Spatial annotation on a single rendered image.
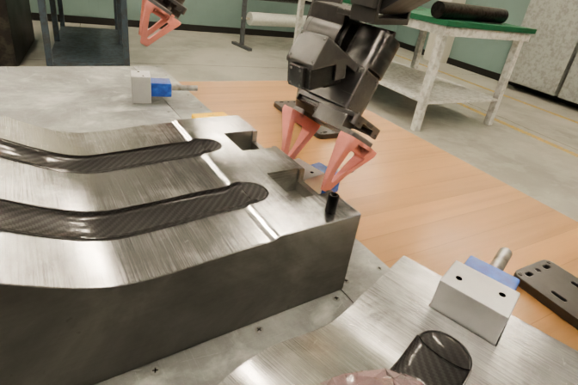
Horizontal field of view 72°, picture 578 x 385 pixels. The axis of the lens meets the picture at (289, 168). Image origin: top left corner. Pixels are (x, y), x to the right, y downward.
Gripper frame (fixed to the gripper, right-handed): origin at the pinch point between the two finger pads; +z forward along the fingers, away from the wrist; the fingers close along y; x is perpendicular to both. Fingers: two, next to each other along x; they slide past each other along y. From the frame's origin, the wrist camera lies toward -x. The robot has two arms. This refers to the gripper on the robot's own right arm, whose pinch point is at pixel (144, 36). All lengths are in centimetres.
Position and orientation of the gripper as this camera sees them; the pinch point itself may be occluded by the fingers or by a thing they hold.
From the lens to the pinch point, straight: 85.0
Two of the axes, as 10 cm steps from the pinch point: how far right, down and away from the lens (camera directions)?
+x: 7.4, 4.0, 5.4
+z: -5.8, 7.9, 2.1
